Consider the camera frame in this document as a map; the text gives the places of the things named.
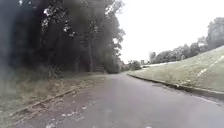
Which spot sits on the distant row of trees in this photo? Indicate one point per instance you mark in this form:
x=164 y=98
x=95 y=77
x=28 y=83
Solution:
x=190 y=48

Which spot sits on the row of dark trees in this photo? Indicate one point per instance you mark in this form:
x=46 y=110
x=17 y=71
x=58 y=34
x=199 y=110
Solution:
x=66 y=36

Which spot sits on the grey asphalt road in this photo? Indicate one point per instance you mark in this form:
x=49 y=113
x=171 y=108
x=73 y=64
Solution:
x=133 y=106

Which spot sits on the leaf-littered grass verge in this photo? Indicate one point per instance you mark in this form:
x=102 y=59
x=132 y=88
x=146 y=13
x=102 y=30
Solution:
x=36 y=90

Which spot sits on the concrete kerb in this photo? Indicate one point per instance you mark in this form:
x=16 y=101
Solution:
x=176 y=86

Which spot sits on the grass slope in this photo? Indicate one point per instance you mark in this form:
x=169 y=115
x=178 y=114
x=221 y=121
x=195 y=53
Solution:
x=193 y=68

